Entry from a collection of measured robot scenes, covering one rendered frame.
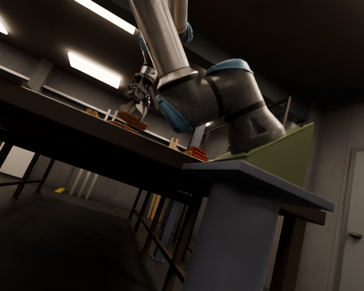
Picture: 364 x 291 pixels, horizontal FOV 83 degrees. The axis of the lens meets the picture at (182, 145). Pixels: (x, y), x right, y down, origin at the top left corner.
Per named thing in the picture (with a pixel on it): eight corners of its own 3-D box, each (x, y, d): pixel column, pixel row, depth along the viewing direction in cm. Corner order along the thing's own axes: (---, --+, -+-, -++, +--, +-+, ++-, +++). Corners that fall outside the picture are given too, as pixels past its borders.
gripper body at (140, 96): (122, 96, 89) (133, 73, 92) (136, 106, 96) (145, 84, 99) (133, 95, 85) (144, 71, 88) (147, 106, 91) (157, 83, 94)
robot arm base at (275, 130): (296, 127, 55) (281, 93, 55) (267, 145, 46) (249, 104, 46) (250, 142, 67) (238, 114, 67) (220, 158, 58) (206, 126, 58)
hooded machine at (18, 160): (30, 181, 510) (55, 133, 541) (22, 182, 454) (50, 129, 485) (-4, 170, 487) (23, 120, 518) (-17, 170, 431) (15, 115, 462)
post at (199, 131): (165, 262, 249) (220, 92, 306) (152, 260, 245) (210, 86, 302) (162, 257, 265) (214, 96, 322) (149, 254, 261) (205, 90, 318)
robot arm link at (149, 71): (149, 77, 100) (161, 75, 95) (145, 85, 99) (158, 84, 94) (138, 66, 94) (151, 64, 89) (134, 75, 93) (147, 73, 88)
